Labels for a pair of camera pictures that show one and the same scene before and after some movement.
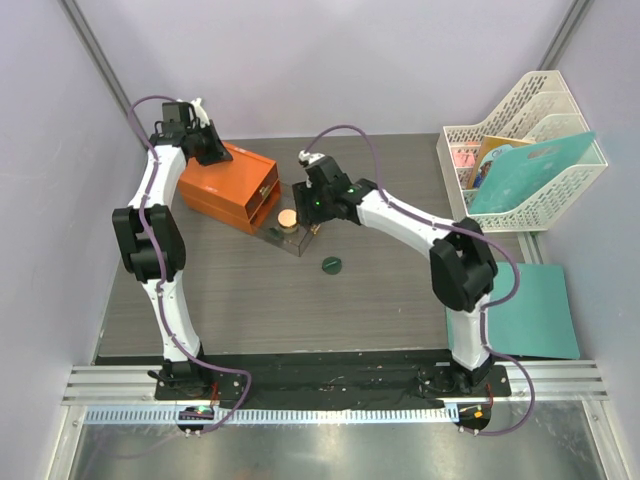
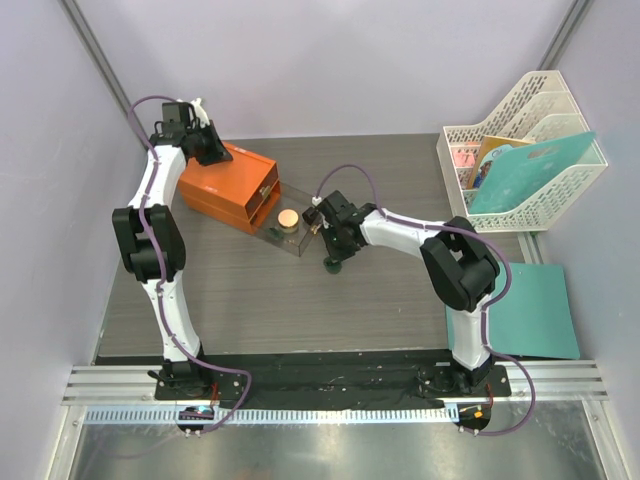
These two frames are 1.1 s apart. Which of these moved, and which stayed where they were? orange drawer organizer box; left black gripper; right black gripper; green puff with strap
Moved: right black gripper
Stayed: left black gripper; green puff with strap; orange drawer organizer box
